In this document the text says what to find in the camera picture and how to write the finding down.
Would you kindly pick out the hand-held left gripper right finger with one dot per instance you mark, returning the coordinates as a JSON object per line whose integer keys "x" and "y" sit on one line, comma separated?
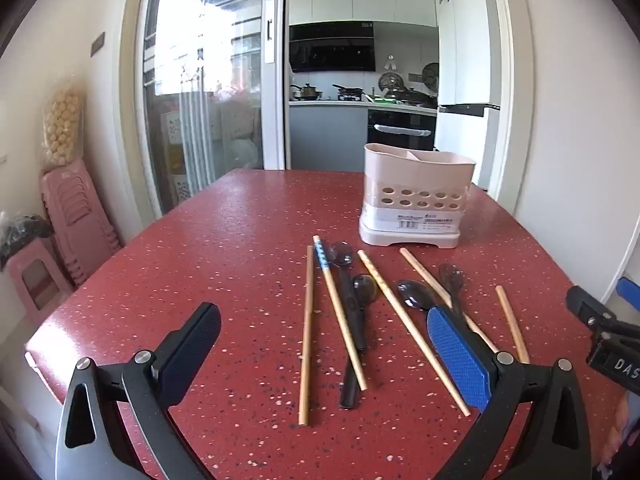
{"x": 457, "y": 355}

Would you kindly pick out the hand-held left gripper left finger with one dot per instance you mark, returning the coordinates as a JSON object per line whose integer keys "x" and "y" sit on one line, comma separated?
{"x": 190, "y": 355}

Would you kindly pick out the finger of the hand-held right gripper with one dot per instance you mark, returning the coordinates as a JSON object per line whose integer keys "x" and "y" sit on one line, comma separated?
{"x": 631, "y": 294}
{"x": 590, "y": 310}

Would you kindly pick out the plain wooden chopstick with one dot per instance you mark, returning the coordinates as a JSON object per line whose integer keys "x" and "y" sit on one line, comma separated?
{"x": 306, "y": 335}
{"x": 512, "y": 322}
{"x": 425, "y": 275}
{"x": 405, "y": 325}

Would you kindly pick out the dark translucent plastic spoon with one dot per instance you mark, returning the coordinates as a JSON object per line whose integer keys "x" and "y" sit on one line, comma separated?
{"x": 342, "y": 254}
{"x": 452, "y": 277}
{"x": 365, "y": 287}
{"x": 415, "y": 294}

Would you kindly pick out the blue patterned wooden chopstick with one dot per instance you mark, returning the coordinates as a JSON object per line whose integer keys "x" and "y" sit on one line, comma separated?
{"x": 340, "y": 310}

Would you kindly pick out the beige plastic utensil holder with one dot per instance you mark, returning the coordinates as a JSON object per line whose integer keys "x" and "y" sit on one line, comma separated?
{"x": 415, "y": 180}

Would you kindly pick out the person's right hand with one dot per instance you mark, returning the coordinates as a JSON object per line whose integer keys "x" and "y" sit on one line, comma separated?
{"x": 627, "y": 420}

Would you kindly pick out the single pink plastic stool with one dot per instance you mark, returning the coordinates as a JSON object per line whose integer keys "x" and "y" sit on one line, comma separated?
{"x": 37, "y": 280}

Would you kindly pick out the stack of pink stools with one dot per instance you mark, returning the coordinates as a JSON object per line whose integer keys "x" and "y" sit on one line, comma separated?
{"x": 80, "y": 220}

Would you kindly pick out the black plastic bag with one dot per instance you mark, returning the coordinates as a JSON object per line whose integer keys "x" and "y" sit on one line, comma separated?
{"x": 25, "y": 232}

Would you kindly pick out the black built-in oven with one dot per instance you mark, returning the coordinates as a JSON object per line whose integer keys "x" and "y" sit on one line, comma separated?
{"x": 400, "y": 130}

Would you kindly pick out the grey base kitchen cabinets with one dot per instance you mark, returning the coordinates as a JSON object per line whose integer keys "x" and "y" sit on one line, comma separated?
{"x": 325, "y": 135}

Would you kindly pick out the bag of yellow balls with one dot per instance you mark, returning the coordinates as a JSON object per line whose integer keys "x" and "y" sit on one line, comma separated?
{"x": 62, "y": 125}

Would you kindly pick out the black wok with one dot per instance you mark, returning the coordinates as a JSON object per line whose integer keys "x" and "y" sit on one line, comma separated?
{"x": 412, "y": 95}

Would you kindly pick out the white refrigerator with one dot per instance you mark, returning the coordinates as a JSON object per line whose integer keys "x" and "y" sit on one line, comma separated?
{"x": 465, "y": 60}

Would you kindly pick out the black frying pan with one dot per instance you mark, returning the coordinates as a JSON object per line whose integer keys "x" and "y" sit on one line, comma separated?
{"x": 350, "y": 91}

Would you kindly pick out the brass cooking pot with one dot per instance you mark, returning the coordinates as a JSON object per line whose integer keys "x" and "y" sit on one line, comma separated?
{"x": 307, "y": 92}

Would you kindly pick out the sliding glass door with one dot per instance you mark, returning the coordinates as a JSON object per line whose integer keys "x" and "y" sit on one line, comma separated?
{"x": 210, "y": 60}

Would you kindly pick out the black range hood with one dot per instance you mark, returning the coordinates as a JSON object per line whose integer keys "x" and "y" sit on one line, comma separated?
{"x": 332, "y": 47}

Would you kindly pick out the dark wall switch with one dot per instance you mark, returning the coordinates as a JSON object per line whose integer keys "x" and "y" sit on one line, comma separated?
{"x": 98, "y": 43}

